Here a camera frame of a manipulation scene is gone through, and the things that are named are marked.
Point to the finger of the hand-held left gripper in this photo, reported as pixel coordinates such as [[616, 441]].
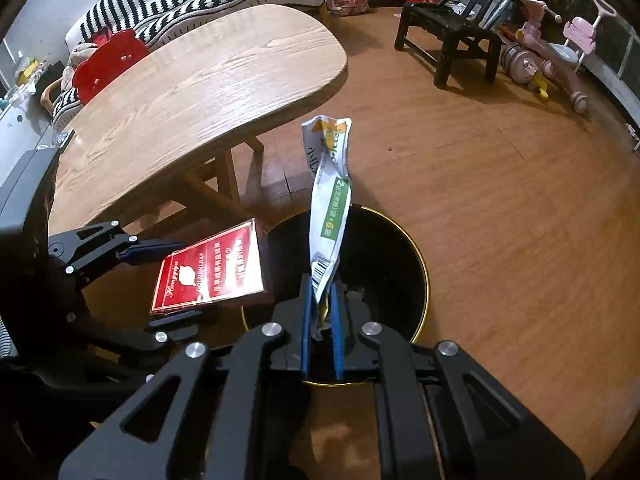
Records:
[[147, 251], [150, 337]]

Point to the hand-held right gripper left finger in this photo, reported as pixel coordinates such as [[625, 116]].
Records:
[[306, 327]]

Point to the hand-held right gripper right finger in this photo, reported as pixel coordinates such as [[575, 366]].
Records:
[[338, 332]]

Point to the red box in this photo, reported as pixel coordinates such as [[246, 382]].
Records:
[[210, 270]]

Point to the black round bin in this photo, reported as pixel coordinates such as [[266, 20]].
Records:
[[385, 260]]

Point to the white packet wrapper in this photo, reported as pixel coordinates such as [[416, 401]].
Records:
[[326, 220]]

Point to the beige plush toy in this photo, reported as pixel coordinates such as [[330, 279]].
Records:
[[80, 55]]

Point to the red plastic child chair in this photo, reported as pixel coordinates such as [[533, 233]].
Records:
[[105, 65]]

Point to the wooden oval table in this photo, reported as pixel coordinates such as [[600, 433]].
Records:
[[200, 85]]

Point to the black wooden chair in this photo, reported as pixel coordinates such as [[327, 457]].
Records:
[[450, 25]]

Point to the pink toy tricycle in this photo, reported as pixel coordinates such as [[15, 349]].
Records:
[[557, 67]]

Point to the white metal railing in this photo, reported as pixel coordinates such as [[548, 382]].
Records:
[[615, 85]]

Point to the pink toy scooter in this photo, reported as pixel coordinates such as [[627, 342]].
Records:
[[580, 35]]

